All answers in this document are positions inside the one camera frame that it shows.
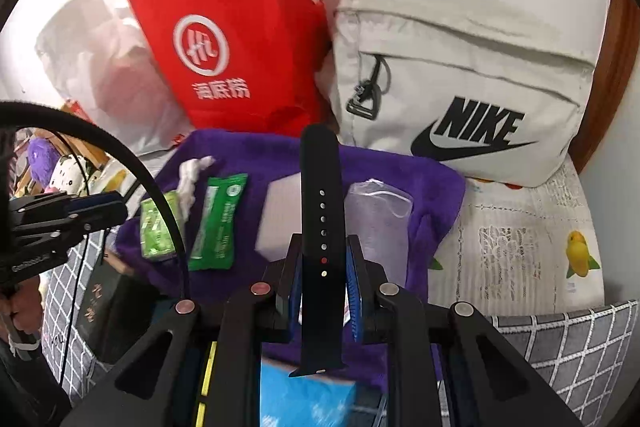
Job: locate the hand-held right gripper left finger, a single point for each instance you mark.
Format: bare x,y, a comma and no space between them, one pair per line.
295,287

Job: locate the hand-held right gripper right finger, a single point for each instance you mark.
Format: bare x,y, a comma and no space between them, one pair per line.
355,287

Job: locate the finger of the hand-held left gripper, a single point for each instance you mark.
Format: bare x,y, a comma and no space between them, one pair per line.
95,203
65,227

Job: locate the white mesh bag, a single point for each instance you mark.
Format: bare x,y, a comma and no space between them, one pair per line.
380,217

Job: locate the white tissue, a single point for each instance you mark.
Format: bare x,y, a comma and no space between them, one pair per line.
190,177

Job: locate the person's left hand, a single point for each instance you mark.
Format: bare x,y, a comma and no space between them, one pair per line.
25,312

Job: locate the white cat plush toy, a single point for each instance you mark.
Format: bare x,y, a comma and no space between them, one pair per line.
67,177

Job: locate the green chewing gum packet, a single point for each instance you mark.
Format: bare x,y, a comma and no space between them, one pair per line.
155,227

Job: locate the purple plush toy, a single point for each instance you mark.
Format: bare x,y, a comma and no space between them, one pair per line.
42,162

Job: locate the white sponge block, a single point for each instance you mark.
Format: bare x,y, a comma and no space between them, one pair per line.
280,217

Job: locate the black box with gold print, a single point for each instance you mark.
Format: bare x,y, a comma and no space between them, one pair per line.
110,307

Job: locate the small red box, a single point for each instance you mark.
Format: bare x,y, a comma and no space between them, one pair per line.
77,111

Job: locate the green wet wipe packet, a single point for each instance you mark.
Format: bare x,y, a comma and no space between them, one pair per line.
215,227

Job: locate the blue packet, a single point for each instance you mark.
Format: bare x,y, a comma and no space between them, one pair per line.
310,402

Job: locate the purple towel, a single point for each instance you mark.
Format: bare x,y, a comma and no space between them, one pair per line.
260,162

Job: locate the translucent plastic bag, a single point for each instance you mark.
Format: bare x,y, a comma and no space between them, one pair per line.
100,72

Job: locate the white printed bed sheet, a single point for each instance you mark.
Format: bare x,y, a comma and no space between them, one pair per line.
525,232

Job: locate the grey checked blanket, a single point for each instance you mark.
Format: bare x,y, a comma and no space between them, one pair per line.
575,347

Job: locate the red paper bag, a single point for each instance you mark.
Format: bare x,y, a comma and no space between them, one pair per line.
240,7

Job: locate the beige backpack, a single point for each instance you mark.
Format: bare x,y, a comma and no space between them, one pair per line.
450,57

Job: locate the wooden headboard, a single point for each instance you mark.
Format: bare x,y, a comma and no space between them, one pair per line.
615,82

